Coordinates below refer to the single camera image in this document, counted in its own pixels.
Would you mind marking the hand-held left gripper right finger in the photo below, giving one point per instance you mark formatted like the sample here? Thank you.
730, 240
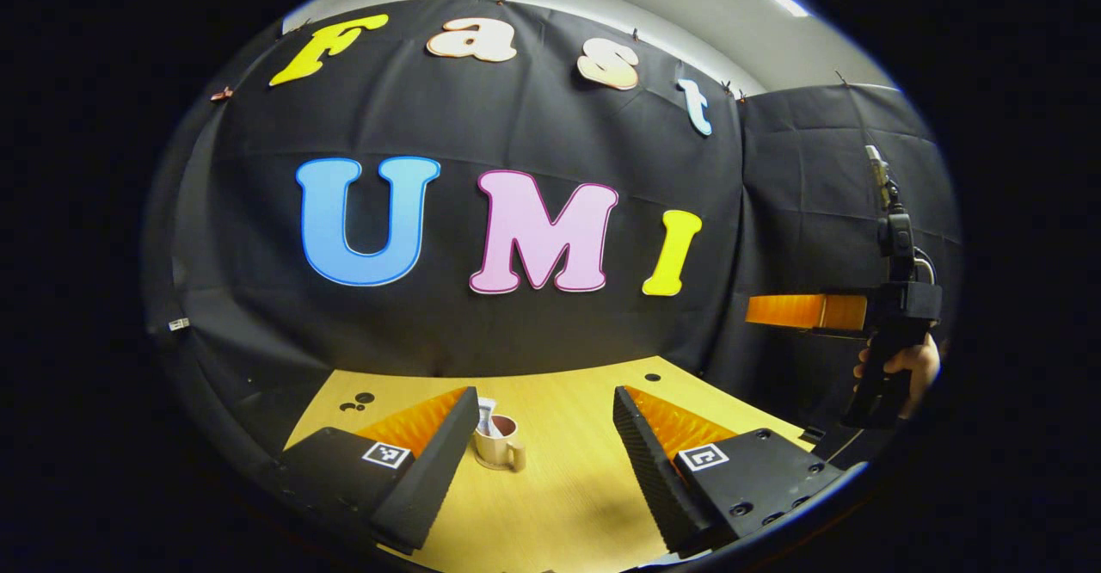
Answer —
645, 461

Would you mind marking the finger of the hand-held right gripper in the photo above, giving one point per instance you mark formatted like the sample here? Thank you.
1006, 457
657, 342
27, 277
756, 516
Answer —
800, 311

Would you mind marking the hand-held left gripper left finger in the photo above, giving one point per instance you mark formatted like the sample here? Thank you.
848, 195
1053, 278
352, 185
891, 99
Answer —
447, 452

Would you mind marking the beige cup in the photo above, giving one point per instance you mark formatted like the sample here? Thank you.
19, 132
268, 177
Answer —
492, 451

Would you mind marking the white toothpaste tube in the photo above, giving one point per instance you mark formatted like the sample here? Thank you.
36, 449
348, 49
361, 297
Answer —
486, 409

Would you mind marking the wooden desktop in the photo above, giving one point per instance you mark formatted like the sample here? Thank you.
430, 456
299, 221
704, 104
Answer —
568, 470

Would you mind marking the black backdrop cloth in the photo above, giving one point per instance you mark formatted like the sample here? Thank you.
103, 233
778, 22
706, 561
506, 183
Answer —
430, 323

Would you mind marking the copper cloth clip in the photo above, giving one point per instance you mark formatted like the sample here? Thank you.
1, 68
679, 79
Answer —
222, 94

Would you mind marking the black desk bracket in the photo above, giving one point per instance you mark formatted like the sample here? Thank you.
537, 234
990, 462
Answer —
813, 435

